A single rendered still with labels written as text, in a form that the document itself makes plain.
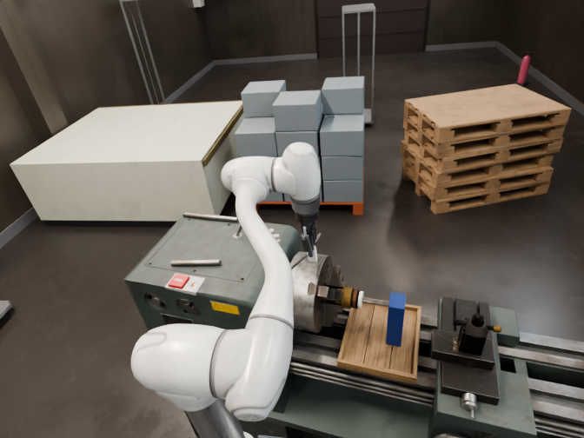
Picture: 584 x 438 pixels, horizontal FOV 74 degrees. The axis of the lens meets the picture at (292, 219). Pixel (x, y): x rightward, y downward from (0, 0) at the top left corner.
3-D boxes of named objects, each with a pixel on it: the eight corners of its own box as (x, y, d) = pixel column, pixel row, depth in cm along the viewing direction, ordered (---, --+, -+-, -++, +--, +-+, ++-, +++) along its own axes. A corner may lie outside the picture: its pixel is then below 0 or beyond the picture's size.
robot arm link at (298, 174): (323, 182, 119) (282, 181, 122) (320, 136, 109) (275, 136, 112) (319, 202, 111) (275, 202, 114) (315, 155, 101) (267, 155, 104)
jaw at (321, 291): (314, 297, 156) (307, 295, 145) (315, 285, 157) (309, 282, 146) (341, 302, 152) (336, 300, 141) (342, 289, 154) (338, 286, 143)
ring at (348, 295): (333, 295, 151) (356, 300, 148) (338, 279, 158) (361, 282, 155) (334, 312, 156) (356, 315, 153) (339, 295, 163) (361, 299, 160)
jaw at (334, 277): (318, 282, 160) (324, 260, 167) (319, 289, 163) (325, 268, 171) (344, 287, 156) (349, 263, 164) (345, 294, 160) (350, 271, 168)
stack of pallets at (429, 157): (497, 157, 456) (514, 81, 406) (548, 194, 386) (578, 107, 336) (396, 175, 446) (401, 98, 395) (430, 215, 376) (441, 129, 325)
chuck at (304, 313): (294, 345, 156) (288, 283, 140) (314, 295, 182) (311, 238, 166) (315, 349, 153) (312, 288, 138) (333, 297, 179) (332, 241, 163)
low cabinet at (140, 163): (119, 158, 559) (99, 107, 516) (256, 155, 524) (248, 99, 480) (43, 226, 427) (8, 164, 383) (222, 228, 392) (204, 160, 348)
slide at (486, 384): (440, 393, 135) (441, 386, 133) (441, 302, 168) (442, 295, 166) (497, 406, 130) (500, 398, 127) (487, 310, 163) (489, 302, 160)
